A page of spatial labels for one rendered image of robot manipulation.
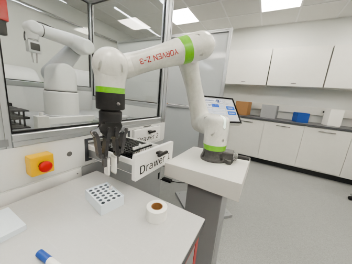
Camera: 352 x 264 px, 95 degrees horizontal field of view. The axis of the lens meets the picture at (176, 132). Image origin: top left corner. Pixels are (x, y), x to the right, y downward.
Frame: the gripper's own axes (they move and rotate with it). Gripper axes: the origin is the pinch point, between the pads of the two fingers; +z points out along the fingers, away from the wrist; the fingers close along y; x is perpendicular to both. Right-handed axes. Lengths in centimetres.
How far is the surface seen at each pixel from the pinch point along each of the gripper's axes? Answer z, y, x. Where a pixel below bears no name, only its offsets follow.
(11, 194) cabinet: 11.3, 24.7, -21.0
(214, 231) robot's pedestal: 43, -45, 26
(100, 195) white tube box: 9.8, 4.3, 1.2
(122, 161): 1.6, -7.5, -3.8
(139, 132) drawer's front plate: -1.5, -37.1, -31.0
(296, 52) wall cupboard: -127, -357, 10
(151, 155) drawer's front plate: -0.7, -17.3, 3.1
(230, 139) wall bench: 52, -307, -66
